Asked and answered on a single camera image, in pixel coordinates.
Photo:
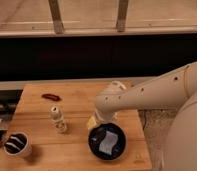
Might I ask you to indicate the red chili pepper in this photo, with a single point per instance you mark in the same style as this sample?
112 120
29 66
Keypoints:
51 97

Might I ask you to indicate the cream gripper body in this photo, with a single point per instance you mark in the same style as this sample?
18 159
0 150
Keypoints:
99 118

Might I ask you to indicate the white cup with dark contents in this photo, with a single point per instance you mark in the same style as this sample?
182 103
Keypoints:
18 145

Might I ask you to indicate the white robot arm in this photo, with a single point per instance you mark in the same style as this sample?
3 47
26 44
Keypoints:
177 88

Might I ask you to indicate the right metal frame leg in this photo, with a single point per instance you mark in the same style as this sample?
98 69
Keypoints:
121 15

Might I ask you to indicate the metal frame leg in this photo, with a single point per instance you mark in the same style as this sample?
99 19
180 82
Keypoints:
56 16
121 15

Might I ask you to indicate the left metal frame leg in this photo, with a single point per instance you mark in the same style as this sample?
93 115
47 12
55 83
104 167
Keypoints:
56 16

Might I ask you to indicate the black bowl with cloth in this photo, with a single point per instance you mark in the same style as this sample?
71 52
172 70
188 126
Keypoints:
107 142

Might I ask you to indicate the wooden table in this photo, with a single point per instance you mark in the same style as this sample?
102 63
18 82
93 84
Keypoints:
52 151

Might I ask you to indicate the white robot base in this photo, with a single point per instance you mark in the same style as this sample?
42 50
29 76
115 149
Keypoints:
181 146

